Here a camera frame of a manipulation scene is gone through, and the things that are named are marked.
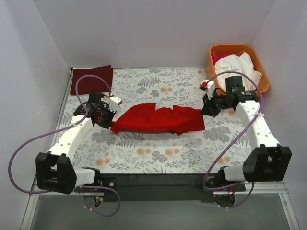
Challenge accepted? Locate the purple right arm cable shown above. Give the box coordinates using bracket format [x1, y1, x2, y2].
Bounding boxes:
[202, 70, 263, 209]

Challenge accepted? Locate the bright red t shirt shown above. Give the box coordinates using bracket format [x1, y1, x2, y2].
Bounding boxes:
[111, 103, 205, 135]

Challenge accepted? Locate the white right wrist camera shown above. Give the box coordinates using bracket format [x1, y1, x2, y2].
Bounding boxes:
[200, 80, 215, 100]

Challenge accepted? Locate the folded dark red t shirt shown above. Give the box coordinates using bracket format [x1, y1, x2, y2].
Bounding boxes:
[70, 65, 113, 96]

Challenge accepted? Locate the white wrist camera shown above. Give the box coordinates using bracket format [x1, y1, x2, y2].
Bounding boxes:
[101, 94, 122, 113]
[200, 80, 215, 100]

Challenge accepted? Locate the orange plastic basket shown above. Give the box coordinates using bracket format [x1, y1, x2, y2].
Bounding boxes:
[206, 44, 270, 94]

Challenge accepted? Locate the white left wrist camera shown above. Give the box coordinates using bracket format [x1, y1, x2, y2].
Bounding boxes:
[101, 94, 122, 113]

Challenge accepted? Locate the cream white t shirt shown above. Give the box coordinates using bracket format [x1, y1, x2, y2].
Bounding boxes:
[214, 52, 262, 91]

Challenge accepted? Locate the pink garment in basket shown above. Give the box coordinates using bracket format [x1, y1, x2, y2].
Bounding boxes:
[211, 53, 229, 65]

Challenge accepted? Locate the floral patterned table mat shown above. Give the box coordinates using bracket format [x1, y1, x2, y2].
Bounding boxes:
[72, 69, 251, 173]

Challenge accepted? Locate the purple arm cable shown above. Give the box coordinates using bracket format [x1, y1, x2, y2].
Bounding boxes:
[8, 74, 121, 218]
[202, 70, 263, 209]

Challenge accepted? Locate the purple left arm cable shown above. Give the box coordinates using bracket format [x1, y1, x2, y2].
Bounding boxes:
[8, 74, 121, 218]

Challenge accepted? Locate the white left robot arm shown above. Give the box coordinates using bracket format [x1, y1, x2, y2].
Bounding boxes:
[35, 92, 122, 194]

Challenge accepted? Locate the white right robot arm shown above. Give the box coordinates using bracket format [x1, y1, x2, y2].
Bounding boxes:
[200, 75, 292, 191]

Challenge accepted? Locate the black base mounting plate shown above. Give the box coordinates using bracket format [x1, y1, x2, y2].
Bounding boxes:
[79, 172, 248, 202]

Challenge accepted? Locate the aluminium frame rail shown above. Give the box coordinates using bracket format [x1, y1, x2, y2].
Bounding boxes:
[20, 177, 300, 230]

